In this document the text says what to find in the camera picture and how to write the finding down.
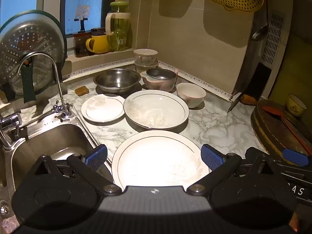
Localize large steel bowl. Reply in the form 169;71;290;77
93;68;142;93

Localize white patterned trim strip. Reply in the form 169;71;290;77
62;58;232;101

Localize chrome gooseneck faucet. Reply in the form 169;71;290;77
17;52;72;119

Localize deep white plate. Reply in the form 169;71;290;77
123;90;190;130

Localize round wooden cutting board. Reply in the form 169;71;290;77
251;99;312;161

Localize green glass pitcher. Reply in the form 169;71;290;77
105;0;132;52

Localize small white plate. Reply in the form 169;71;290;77
81;94;126;123

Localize steel ladle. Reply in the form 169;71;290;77
251;0;269;41

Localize chrome tap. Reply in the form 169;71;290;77
0;112;26;150

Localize perforated steel steamer plate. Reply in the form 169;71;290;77
0;19;65;95

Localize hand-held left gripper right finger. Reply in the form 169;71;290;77
186;143;271;197

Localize small yellow cup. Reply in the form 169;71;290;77
286;93;307;117

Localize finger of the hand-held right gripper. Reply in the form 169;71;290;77
282;148;312;168

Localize small white floral bowl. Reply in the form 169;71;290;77
133;49;159;66

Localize yellow mug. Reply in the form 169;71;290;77
85;27;111;54

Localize pink ceramic pot with handle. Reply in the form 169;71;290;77
140;68;179;92

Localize large white plate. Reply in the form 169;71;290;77
112;130;210;191

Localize red spatula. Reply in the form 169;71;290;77
262;105;312;155

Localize dark glass jar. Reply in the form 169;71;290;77
73;31;92;58

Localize steel sink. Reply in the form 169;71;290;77
0;107;115;225

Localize glass lid with green rim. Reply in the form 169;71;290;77
0;10;68;103

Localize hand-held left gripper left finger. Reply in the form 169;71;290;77
35;144;123;197

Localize brown soap bar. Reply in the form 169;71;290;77
74;86;90;96

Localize grey vented appliance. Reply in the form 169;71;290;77
253;8;296;98

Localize person's right hand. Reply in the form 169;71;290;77
289;210;301;233

